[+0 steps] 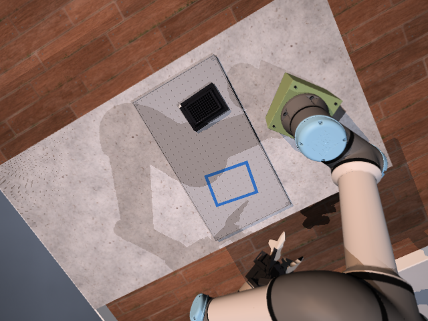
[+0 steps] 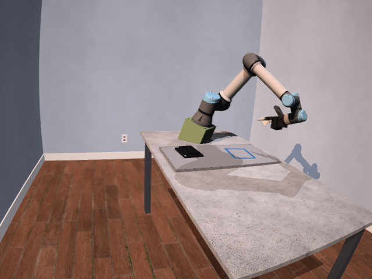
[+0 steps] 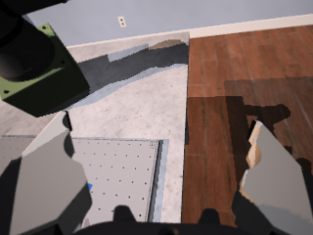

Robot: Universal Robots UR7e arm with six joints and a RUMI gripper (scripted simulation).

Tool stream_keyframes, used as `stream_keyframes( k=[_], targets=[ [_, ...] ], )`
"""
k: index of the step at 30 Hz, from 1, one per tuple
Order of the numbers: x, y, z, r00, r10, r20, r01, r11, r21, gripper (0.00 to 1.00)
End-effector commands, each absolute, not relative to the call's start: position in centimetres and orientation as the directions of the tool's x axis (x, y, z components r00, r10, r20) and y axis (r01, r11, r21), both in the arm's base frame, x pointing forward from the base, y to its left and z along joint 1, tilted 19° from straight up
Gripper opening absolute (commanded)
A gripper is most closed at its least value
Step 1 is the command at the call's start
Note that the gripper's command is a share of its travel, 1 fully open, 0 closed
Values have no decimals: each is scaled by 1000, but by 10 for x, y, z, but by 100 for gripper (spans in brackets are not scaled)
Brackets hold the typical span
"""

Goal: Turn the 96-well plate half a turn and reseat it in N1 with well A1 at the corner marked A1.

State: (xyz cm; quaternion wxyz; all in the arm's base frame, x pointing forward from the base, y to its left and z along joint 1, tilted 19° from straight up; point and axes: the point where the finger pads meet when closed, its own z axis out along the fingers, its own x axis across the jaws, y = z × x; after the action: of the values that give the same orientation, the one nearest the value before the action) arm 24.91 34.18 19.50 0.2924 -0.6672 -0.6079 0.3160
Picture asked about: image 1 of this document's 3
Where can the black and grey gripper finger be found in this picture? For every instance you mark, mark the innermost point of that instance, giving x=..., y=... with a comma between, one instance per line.
x=289, y=265
x=276, y=247

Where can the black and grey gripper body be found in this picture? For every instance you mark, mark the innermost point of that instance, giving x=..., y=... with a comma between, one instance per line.
x=260, y=269

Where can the black rectangular frame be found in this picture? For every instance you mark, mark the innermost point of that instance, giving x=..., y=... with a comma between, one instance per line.
x=224, y=107

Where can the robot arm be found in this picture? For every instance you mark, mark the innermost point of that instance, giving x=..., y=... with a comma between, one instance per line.
x=370, y=289

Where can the blue tape outline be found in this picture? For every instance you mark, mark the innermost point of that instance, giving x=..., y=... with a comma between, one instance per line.
x=226, y=169

